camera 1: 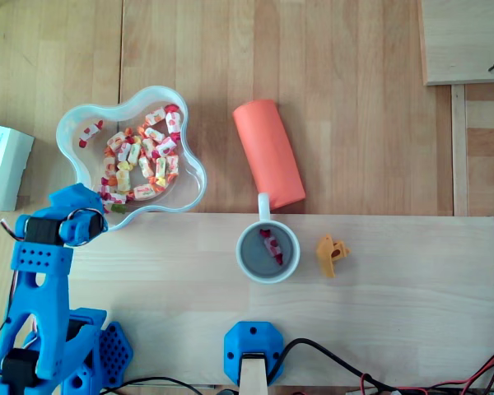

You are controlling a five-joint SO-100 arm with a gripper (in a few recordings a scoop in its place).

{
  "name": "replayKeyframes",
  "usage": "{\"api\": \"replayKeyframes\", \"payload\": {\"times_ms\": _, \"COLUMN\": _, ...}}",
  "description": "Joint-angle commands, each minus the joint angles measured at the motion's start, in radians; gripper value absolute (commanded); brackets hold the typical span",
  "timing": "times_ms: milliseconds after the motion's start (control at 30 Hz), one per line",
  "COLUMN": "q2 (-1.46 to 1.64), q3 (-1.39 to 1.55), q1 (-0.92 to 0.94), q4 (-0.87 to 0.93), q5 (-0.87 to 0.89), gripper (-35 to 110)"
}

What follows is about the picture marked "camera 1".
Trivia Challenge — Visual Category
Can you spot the red white candy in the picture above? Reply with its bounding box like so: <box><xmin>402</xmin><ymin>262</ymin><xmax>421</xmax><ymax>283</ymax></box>
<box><xmin>259</xmin><ymin>228</ymin><xmax>286</xmax><ymax>267</ymax></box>
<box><xmin>98</xmin><ymin>187</ymin><xmax>128</xmax><ymax>206</ymax></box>

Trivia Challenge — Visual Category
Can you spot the yellow wrapped fruit candy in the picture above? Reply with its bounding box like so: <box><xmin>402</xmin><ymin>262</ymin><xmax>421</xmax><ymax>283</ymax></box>
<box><xmin>115</xmin><ymin>162</ymin><xmax>133</xmax><ymax>194</ymax></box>

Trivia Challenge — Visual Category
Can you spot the white cardboard box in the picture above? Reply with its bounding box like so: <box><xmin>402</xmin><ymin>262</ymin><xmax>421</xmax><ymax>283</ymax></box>
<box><xmin>0</xmin><ymin>121</ymin><xmax>35</xmax><ymax>211</ymax></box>

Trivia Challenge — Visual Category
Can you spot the flower-shaped plastic candy tub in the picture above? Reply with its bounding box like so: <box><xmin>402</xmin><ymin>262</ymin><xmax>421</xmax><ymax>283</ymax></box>
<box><xmin>56</xmin><ymin>85</ymin><xmax>208</xmax><ymax>232</ymax></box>

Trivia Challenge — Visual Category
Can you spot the white ceramic mug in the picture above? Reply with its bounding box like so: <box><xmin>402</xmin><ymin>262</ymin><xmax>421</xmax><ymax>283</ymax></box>
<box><xmin>235</xmin><ymin>192</ymin><xmax>301</xmax><ymax>285</ymax></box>

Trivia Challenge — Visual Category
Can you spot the orange foam roll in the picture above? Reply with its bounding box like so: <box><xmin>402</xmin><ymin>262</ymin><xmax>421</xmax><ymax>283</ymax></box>
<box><xmin>231</xmin><ymin>99</ymin><xmax>306</xmax><ymax>210</ymax></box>

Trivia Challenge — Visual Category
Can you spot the yellow printed plastic part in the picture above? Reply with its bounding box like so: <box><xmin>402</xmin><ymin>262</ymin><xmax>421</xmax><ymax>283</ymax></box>
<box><xmin>315</xmin><ymin>234</ymin><xmax>352</xmax><ymax>280</ymax></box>

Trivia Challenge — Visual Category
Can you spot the light wooden base board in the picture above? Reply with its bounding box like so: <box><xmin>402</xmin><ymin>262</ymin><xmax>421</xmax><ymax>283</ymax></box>
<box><xmin>68</xmin><ymin>212</ymin><xmax>494</xmax><ymax>388</ymax></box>

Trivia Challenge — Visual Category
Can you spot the light wooden panel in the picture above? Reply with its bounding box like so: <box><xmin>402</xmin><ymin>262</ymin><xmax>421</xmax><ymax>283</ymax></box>
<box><xmin>417</xmin><ymin>0</ymin><xmax>494</xmax><ymax>87</ymax></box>

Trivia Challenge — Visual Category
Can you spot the thin black cable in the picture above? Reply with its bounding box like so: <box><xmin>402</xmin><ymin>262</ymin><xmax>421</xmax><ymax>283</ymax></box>
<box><xmin>100</xmin><ymin>376</ymin><xmax>207</xmax><ymax>395</ymax></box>

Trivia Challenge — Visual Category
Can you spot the blue printed post base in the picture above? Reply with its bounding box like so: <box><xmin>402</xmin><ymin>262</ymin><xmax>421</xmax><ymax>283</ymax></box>
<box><xmin>223</xmin><ymin>321</ymin><xmax>286</xmax><ymax>388</ymax></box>

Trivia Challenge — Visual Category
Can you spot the wooden camera post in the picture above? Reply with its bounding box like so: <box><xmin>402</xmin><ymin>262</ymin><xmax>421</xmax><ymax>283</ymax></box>
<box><xmin>238</xmin><ymin>356</ymin><xmax>270</xmax><ymax>395</ymax></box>

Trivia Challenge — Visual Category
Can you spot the thick black cable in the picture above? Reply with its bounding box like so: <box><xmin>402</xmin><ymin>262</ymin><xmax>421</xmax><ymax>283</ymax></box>
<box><xmin>271</xmin><ymin>337</ymin><xmax>494</xmax><ymax>395</ymax></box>

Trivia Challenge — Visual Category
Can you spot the red cable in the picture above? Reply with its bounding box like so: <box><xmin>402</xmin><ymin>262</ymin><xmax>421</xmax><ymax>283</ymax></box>
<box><xmin>358</xmin><ymin>343</ymin><xmax>494</xmax><ymax>395</ymax></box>

